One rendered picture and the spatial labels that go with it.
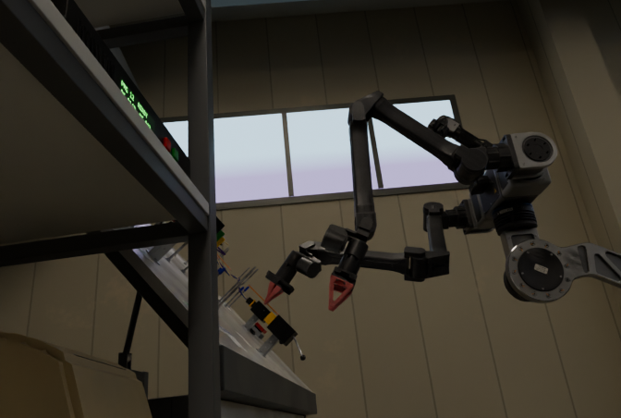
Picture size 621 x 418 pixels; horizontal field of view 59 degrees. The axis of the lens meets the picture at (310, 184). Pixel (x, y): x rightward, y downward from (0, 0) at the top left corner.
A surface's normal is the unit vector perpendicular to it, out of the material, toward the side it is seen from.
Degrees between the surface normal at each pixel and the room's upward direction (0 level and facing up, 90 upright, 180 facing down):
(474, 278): 90
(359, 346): 90
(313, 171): 90
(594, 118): 90
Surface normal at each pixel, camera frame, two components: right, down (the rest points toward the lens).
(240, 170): 0.00, -0.42
